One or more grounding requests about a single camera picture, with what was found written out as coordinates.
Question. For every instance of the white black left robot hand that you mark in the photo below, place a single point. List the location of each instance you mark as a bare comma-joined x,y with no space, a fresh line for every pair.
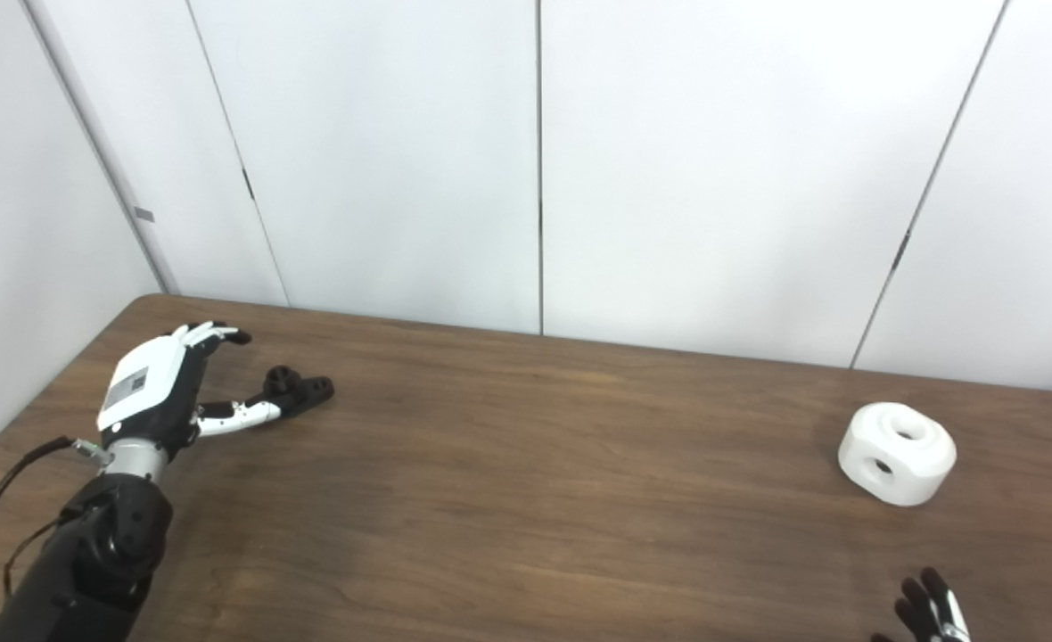
147,379

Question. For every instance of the round white piece with holes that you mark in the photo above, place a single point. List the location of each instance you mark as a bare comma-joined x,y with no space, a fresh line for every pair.
923,473

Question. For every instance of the black flanged holder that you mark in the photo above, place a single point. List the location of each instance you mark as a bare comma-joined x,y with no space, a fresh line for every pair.
303,392

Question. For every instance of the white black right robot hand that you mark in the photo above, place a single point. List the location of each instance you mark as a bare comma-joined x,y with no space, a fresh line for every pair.
932,615

